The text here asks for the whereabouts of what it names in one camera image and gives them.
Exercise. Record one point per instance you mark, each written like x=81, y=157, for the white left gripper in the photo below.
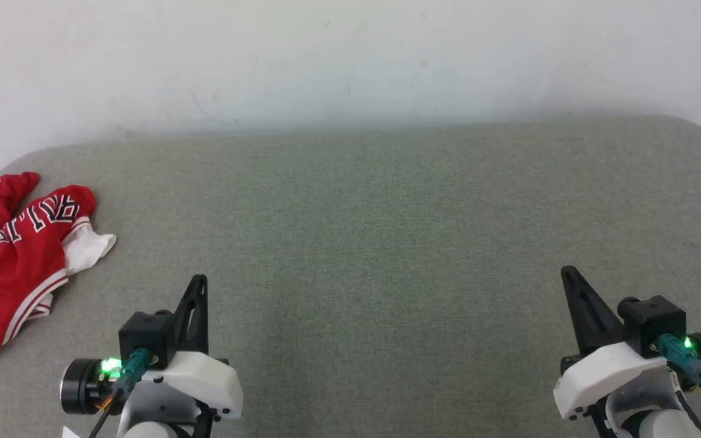
x=204, y=380

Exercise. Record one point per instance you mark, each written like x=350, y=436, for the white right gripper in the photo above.
x=600, y=374

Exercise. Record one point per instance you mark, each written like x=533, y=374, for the red jersey with white sleeves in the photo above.
x=3, y=286

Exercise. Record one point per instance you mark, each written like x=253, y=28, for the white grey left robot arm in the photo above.
x=156, y=413

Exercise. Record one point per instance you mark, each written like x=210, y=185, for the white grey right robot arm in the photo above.
x=648, y=407

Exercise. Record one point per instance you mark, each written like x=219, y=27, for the black round left gripper motor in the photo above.
x=80, y=389

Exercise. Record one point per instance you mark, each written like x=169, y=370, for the grey fabric sofa cushion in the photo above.
x=387, y=243

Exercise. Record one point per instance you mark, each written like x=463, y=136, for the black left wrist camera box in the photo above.
x=143, y=334

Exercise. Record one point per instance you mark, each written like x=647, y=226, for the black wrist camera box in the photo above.
x=143, y=334
x=655, y=319

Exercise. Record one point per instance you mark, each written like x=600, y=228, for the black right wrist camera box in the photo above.
x=655, y=319

